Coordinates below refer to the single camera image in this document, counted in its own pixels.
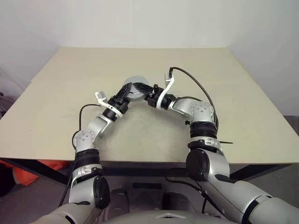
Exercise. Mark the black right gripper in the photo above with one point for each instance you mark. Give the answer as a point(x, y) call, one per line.
point(153, 98)

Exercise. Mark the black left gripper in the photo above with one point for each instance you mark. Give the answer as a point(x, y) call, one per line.
point(118, 105)

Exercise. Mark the round silver motor stator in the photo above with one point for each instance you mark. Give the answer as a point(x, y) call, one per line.
point(137, 80)

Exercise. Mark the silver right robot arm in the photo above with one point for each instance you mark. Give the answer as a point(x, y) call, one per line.
point(184, 106)

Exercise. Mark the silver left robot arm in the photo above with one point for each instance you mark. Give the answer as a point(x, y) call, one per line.
point(98, 127)

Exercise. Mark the grey robot torso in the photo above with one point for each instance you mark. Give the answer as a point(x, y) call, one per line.
point(163, 218)

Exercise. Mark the orange object under table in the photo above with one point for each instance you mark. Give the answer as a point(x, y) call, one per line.
point(23, 177)

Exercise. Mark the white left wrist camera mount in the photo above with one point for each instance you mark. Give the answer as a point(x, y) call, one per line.
point(101, 96)

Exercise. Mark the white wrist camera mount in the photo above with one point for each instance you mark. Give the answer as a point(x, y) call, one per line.
point(167, 80)
point(101, 96)

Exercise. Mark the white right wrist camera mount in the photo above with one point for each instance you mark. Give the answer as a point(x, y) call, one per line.
point(167, 80)

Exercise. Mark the black table frame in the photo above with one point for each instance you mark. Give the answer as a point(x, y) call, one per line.
point(140, 170)

